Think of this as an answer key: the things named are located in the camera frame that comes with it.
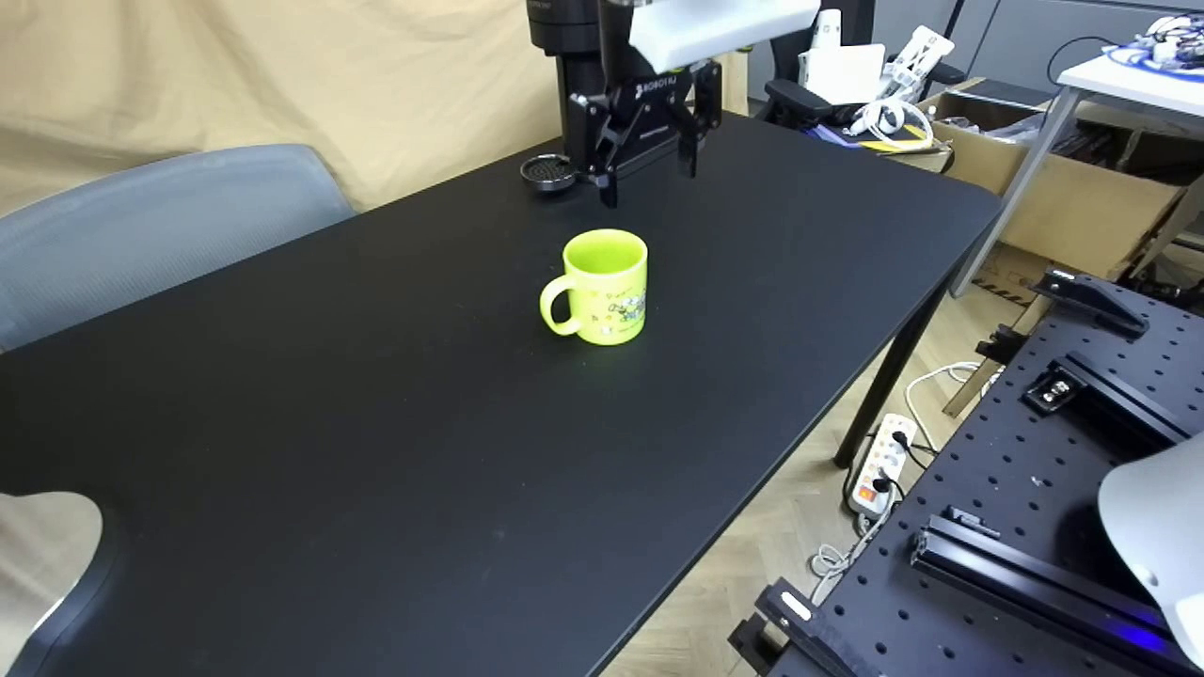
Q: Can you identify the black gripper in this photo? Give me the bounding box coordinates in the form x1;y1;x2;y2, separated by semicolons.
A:
573;61;731;212

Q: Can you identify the green mug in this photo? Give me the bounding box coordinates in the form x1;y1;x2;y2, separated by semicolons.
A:
533;227;653;349

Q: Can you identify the black coffee machine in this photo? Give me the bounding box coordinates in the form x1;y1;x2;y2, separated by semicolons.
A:
524;0;692;182

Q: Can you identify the round black drip tray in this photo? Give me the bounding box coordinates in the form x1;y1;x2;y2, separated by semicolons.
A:
515;151;584;199

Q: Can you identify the white remote-like device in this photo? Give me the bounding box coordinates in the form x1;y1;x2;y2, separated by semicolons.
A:
884;24;958;95

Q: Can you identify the black table leg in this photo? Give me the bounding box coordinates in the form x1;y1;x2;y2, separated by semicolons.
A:
830;281;958;470

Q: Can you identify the beige cloth backdrop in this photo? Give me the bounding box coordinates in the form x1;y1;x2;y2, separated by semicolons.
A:
0;0;754;218

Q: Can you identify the white power strip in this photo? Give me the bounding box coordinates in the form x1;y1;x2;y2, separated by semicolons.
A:
845;411;923;518

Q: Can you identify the cardboard box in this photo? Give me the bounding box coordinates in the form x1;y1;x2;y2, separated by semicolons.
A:
928;87;1189;281

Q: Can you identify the black stapler-shaped clamp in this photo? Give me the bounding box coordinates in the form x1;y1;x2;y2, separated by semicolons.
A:
1033;263;1152;342

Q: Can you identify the small black sensor block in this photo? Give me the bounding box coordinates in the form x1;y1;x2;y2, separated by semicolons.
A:
1021;366;1085;416

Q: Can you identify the white side table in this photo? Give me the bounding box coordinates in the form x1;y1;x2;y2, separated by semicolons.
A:
953;48;1204;302

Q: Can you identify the black table clamp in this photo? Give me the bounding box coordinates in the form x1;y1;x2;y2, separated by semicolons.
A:
726;574;858;677

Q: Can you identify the grey chair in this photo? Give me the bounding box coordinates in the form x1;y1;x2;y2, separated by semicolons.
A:
0;139;362;356

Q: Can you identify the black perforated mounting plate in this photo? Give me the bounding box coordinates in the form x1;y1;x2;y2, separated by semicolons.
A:
800;278;1204;677

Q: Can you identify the white device with cables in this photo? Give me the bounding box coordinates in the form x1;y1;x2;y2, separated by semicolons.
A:
800;6;889;110

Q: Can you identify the white cable bundle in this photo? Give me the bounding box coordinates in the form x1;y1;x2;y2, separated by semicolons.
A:
845;87;939;157

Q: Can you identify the black aluminium rail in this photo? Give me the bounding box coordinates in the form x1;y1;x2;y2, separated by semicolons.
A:
908;504;1198;671

